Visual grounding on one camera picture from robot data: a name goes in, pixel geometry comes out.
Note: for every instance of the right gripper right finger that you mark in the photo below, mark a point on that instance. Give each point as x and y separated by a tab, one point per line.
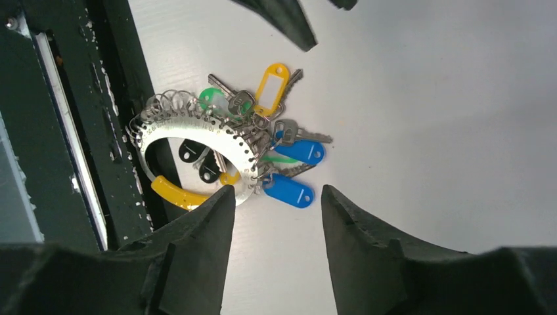
366	257

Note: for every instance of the blue tagged key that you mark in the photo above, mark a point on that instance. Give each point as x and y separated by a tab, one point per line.
281	185
293	141

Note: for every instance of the black tagged key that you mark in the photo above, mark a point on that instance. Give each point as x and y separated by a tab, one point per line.
190	151
209	171

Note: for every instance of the yellow tagged key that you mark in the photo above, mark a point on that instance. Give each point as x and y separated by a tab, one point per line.
271	89

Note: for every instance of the green tagged key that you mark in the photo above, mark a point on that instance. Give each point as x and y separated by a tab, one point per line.
234	103

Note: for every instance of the large metal keyring yellow handle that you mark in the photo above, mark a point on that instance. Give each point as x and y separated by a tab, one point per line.
178	114

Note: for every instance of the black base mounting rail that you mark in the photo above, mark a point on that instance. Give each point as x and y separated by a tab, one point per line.
73	75

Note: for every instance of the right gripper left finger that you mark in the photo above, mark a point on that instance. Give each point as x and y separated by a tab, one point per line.
189	258

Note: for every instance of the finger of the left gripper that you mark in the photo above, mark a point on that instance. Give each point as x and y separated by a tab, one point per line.
346	5
288	17

